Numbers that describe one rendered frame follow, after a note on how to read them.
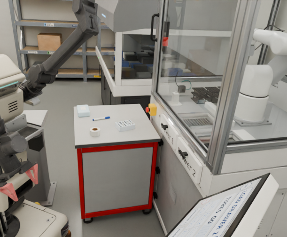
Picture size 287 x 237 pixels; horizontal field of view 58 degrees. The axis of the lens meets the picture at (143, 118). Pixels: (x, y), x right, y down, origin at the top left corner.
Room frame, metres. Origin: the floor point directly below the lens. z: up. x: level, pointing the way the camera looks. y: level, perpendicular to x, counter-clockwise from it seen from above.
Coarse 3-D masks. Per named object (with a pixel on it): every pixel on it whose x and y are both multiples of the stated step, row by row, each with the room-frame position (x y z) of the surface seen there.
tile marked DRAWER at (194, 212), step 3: (201, 207) 0.66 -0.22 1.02; (195, 210) 0.66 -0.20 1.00; (198, 210) 0.64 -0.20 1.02; (192, 213) 0.65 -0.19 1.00; (195, 213) 0.63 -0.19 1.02; (189, 216) 0.63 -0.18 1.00; (192, 216) 0.62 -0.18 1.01; (186, 219) 0.62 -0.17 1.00; (189, 219) 0.61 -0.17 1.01; (183, 222) 0.61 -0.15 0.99; (186, 222) 0.60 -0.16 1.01; (180, 225) 0.60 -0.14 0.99
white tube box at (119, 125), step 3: (126, 120) 1.72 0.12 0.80; (129, 120) 1.72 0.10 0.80; (117, 123) 1.66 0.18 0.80; (120, 123) 1.67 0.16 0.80; (126, 123) 1.67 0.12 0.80; (129, 123) 1.68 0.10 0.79; (117, 126) 1.63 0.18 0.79; (120, 126) 1.61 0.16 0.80; (123, 126) 1.62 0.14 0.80; (126, 126) 1.63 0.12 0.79; (129, 126) 1.64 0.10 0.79; (132, 126) 1.65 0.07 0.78; (117, 129) 1.63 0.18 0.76; (120, 129) 1.60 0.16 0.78; (123, 129) 1.62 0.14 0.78; (126, 129) 1.63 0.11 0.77; (129, 129) 1.64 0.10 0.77
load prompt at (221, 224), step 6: (240, 192) 0.60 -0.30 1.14; (246, 192) 0.58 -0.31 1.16; (234, 198) 0.58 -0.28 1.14; (240, 198) 0.56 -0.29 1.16; (234, 204) 0.54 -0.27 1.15; (240, 204) 0.52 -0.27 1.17; (228, 210) 0.52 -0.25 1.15; (234, 210) 0.50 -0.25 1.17; (222, 216) 0.51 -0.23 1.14; (228, 216) 0.49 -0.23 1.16; (222, 222) 0.47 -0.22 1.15; (228, 222) 0.46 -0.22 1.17; (216, 228) 0.46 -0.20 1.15; (222, 228) 0.44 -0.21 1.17; (210, 234) 0.44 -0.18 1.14; (216, 234) 0.43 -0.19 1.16
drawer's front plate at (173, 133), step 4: (164, 116) 1.56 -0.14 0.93; (164, 120) 1.52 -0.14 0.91; (168, 120) 1.50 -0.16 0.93; (160, 124) 1.59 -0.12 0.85; (164, 124) 1.52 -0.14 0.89; (168, 124) 1.45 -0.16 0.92; (168, 128) 1.45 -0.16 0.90; (172, 128) 1.39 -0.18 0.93; (164, 132) 1.50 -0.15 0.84; (168, 132) 1.44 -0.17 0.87; (172, 132) 1.38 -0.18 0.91; (176, 132) 1.34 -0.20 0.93; (168, 136) 1.43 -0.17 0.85; (172, 136) 1.37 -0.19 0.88; (176, 136) 1.32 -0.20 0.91; (168, 140) 1.42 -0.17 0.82; (176, 140) 1.32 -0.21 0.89; (172, 144) 1.35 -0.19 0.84; (176, 144) 1.32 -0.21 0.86
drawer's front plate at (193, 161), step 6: (180, 138) 1.27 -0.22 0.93; (180, 144) 1.25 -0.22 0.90; (186, 144) 1.21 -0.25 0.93; (186, 150) 1.17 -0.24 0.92; (186, 156) 1.16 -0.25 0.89; (192, 156) 1.10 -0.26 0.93; (186, 162) 1.15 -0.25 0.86; (192, 162) 1.09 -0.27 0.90; (198, 162) 1.05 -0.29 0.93; (186, 168) 1.14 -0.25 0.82; (192, 168) 1.08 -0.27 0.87; (198, 168) 1.03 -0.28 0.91; (192, 174) 1.07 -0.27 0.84; (198, 174) 1.02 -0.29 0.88; (198, 180) 1.02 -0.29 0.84
